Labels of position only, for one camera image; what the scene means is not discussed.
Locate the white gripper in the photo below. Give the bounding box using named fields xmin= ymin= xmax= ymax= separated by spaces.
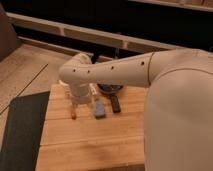
xmin=69 ymin=84 xmax=92 ymax=104

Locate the black eraser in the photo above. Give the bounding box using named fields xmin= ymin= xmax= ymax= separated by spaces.
xmin=110 ymin=95 xmax=121 ymax=113

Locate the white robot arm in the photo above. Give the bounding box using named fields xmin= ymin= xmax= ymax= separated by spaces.
xmin=59 ymin=48 xmax=213 ymax=171

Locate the red marker pen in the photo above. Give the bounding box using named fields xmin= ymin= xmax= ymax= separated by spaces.
xmin=71 ymin=104 xmax=77 ymax=120

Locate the blue sponge block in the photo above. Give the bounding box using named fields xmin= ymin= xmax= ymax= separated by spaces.
xmin=95 ymin=101 xmax=106 ymax=118

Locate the dark bowl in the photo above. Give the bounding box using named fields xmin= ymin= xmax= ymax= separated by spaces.
xmin=98 ymin=84 xmax=123 ymax=95

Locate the wooden board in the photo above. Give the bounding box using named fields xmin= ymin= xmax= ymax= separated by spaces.
xmin=36 ymin=84 xmax=146 ymax=171

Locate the dark floor mat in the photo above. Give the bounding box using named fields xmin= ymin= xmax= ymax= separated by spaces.
xmin=0 ymin=91 xmax=50 ymax=171

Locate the white shelf rail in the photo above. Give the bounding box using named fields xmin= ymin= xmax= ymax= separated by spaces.
xmin=6 ymin=12 xmax=181 ymax=53

